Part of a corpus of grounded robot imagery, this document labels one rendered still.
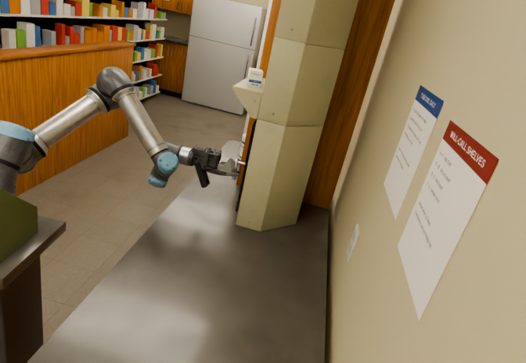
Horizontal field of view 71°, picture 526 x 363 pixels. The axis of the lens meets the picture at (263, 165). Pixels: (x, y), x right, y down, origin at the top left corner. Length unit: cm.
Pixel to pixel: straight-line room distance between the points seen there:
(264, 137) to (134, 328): 77
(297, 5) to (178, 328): 106
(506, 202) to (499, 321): 13
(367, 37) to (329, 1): 39
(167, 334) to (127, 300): 17
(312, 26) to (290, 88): 22
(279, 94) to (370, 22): 55
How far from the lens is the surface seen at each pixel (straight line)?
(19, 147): 140
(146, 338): 112
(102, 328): 115
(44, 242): 145
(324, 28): 137
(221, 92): 657
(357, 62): 170
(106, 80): 152
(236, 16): 639
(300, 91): 137
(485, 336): 50
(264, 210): 152
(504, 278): 48
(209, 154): 151
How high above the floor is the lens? 179
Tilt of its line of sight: 23 degrees down
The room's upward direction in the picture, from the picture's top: 13 degrees clockwise
